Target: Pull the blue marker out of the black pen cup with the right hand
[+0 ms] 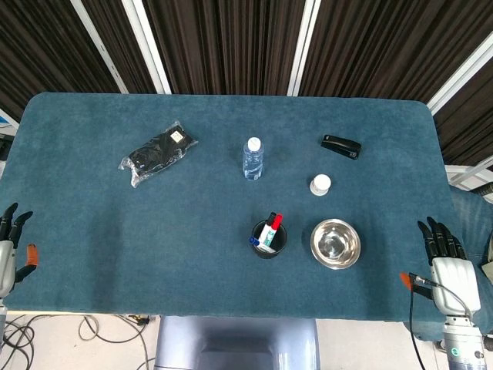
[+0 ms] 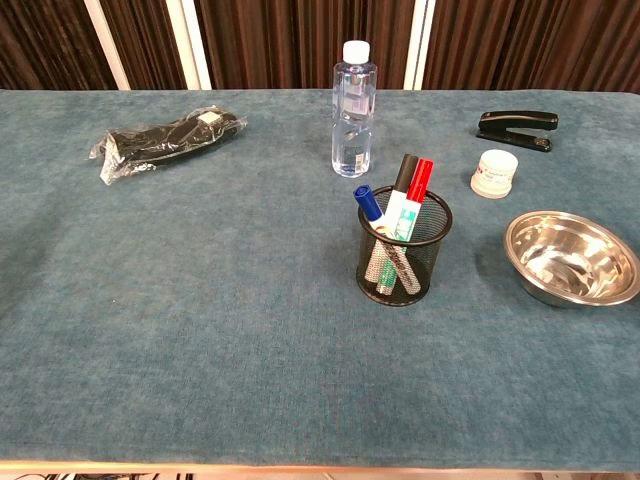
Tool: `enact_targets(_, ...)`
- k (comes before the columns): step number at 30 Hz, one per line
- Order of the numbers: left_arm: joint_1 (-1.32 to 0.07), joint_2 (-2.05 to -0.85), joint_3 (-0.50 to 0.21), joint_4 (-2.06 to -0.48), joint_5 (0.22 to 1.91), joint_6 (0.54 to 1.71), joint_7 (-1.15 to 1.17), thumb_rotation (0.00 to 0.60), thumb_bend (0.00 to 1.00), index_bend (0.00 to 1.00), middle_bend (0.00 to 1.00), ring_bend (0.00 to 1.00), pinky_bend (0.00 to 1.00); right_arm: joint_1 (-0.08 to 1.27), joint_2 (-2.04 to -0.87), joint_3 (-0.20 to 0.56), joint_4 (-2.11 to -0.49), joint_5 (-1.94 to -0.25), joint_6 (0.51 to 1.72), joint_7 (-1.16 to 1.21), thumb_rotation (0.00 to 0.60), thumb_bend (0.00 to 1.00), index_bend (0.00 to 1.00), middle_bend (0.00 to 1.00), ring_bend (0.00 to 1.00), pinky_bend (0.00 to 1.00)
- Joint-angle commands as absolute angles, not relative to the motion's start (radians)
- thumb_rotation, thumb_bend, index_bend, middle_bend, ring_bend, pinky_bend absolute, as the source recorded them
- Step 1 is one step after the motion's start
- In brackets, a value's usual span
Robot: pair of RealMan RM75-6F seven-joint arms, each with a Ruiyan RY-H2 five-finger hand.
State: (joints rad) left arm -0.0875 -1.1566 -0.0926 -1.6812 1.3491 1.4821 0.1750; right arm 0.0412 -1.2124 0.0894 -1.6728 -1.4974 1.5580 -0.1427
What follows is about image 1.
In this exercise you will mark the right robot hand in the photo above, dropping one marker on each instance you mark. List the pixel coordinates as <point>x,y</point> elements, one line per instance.
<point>454,281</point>

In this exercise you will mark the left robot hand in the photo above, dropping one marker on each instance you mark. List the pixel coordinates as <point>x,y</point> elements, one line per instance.
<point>7,262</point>

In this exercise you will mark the red marker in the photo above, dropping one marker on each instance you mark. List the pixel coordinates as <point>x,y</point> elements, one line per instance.
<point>277,221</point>

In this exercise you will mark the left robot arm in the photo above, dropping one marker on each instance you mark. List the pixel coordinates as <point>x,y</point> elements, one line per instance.
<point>2,323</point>

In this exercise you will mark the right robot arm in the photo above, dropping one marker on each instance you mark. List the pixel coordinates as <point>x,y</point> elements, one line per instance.
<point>462,347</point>

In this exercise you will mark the black pen cup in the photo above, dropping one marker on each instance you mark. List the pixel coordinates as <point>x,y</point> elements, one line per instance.
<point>281,239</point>

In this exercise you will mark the blue capped marker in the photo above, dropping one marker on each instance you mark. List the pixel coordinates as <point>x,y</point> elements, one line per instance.
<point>254,241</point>

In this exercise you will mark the white metal rack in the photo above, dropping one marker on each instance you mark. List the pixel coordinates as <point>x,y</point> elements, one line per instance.
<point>466,175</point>

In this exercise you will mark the stainless steel bowl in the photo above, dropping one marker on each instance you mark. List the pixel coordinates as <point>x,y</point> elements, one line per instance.
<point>336,243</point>

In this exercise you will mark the blue velvet table cloth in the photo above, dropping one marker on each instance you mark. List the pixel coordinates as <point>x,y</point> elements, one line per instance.
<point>154,231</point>

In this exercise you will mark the small white jar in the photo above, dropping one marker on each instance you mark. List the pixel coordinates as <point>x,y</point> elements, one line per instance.
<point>320,184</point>

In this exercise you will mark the black stapler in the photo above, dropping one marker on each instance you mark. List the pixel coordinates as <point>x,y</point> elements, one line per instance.
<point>341,146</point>

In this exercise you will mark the black item in plastic bag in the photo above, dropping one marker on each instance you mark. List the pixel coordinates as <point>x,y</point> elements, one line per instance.
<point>154,154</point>

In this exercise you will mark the markers in cup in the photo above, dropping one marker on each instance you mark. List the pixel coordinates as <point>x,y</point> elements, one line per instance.
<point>269,225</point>

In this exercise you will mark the blue-grey robot torso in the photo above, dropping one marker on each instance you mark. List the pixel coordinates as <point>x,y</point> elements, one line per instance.
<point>235,343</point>

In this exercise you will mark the clear water bottle white cap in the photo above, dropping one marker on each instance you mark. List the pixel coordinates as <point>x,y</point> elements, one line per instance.
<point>253,162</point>

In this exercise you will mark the dark brown pleated curtain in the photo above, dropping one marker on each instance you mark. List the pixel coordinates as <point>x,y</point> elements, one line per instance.
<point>231,42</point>

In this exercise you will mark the white frame post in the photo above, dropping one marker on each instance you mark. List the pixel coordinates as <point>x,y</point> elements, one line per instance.
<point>462,73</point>
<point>102,50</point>
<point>148,46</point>
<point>304,46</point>

